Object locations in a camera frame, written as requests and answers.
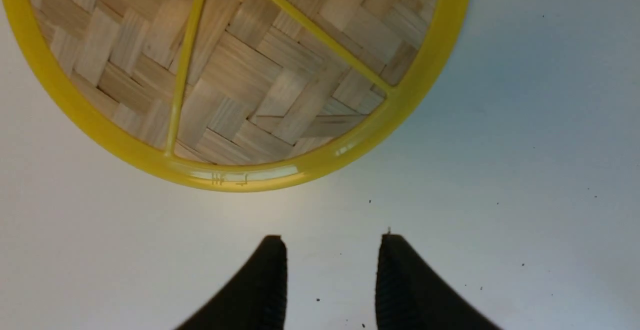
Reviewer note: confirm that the yellow woven bamboo steamer lid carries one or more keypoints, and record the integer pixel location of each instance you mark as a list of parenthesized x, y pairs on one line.
[(237, 95)]

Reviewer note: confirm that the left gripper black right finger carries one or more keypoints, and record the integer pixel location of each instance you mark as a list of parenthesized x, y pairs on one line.
[(409, 295)]

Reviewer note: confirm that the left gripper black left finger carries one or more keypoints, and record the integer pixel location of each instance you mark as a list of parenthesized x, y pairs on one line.
[(255, 298)]

